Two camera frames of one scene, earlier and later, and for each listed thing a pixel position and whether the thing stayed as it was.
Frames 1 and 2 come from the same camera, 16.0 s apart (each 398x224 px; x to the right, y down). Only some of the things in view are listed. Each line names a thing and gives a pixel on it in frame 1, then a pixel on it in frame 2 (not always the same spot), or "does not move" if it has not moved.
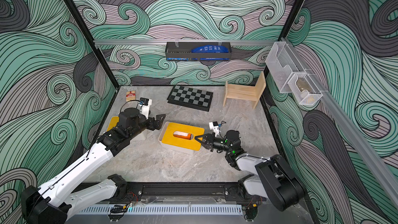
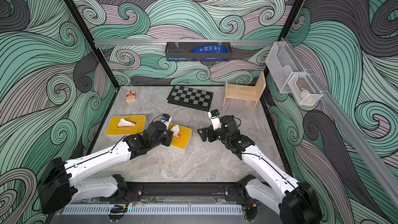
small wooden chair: (245, 92) does not move
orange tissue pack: (183, 135) → (175, 130)
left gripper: (157, 122) → (168, 137)
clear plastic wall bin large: (281, 63) does not move
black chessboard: (197, 99) does not move
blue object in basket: (210, 49) does not move
